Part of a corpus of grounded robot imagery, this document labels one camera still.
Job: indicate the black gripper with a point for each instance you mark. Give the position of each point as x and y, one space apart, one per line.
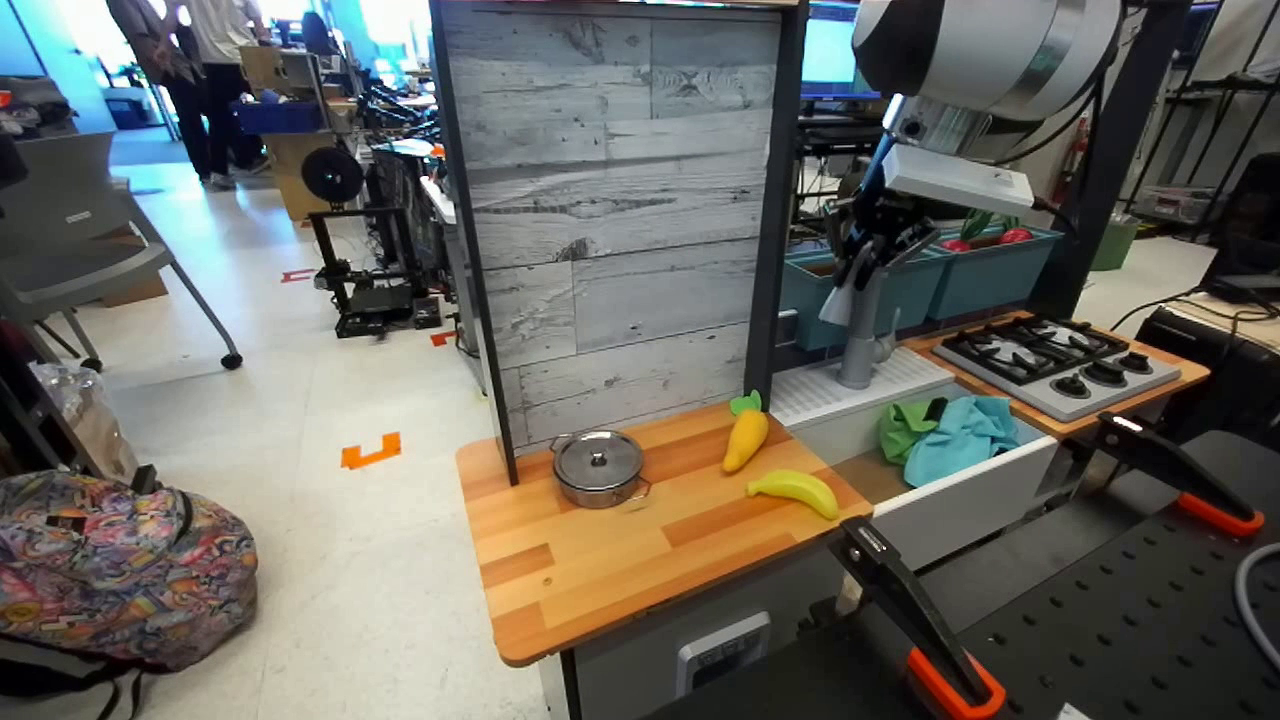
914 230

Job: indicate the steel pot lid black knob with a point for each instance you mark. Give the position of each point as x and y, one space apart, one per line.
601 455

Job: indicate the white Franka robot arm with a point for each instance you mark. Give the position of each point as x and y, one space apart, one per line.
984 65

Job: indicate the small steel pot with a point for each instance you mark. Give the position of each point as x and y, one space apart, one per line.
601 494

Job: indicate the grey toy faucet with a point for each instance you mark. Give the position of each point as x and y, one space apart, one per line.
866 342

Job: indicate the teal planter box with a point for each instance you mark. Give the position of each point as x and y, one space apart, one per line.
807 315
994 286

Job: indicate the red toy radish green leaves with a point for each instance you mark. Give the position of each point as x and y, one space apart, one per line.
994 239

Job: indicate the teal cloth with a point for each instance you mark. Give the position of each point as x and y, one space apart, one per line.
966 441

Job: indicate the grey toy stove black grates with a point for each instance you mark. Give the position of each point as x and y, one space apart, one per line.
1065 381

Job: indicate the computer monitor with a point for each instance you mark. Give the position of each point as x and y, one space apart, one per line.
827 53

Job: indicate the small orange carrot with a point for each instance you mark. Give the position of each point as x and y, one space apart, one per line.
747 441

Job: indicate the yellow toy banana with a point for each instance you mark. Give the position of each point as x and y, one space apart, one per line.
803 494

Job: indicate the white toy sink basin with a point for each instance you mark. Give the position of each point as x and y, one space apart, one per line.
960 512

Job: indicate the grey wood backsplash panel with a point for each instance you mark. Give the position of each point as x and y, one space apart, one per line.
614 203

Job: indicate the black office chair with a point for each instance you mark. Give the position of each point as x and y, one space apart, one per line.
1246 225

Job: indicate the black 3D printer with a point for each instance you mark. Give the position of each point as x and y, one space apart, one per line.
372 267

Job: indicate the person in dark trousers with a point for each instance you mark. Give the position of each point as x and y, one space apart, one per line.
221 83

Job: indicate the grey folding chair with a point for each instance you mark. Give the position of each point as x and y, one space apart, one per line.
81 252

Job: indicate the colourful patterned backpack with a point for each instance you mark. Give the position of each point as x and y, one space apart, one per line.
121 574

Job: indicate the black frame post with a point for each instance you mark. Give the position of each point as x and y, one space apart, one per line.
1114 172
778 203
469 267

